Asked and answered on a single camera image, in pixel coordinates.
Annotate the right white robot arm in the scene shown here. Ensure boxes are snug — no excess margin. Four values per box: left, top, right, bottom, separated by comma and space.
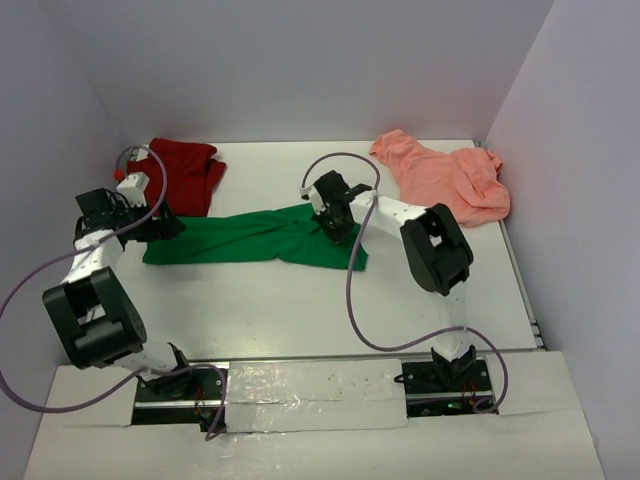
300, 171, 476, 391

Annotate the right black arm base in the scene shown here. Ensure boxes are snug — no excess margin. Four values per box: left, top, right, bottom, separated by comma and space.
394, 359, 495, 418

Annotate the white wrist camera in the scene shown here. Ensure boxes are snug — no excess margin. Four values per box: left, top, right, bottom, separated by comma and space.
300, 185, 327, 215
114, 170, 149, 208

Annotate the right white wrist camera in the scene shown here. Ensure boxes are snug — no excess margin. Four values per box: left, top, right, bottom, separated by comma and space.
300, 185, 327, 215

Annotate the salmon pink t shirt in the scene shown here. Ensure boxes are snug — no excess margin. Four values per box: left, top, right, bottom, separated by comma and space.
369, 130, 511, 228

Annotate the green t shirt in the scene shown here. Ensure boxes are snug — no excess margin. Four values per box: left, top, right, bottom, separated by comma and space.
142, 204, 359, 270

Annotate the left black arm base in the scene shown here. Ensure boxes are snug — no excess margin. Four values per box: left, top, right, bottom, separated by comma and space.
131, 365, 228, 436

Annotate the silver tape sheet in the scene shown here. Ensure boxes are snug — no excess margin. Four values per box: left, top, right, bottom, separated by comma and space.
225, 359, 408, 434

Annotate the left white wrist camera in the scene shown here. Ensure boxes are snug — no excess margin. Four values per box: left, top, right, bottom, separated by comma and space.
114, 170, 149, 208

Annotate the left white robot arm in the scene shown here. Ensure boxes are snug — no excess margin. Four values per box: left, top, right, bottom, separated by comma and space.
42, 188, 198, 399

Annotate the red t shirt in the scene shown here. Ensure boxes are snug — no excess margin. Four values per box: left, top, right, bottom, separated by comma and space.
149, 138, 227, 217

